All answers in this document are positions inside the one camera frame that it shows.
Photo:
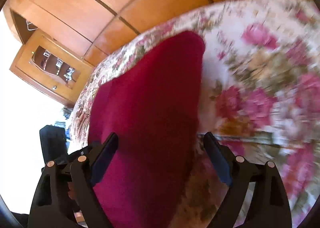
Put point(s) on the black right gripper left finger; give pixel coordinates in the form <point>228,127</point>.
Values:
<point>63,185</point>

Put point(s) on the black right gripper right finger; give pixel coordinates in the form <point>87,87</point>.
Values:
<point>269,205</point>

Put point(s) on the magenta small garment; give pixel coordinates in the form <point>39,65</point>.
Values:
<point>153,109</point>

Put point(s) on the wooden glass-door cabinet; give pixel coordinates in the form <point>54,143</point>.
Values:
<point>51,68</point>

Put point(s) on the floral bed quilt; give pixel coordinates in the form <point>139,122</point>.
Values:
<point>260,85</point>

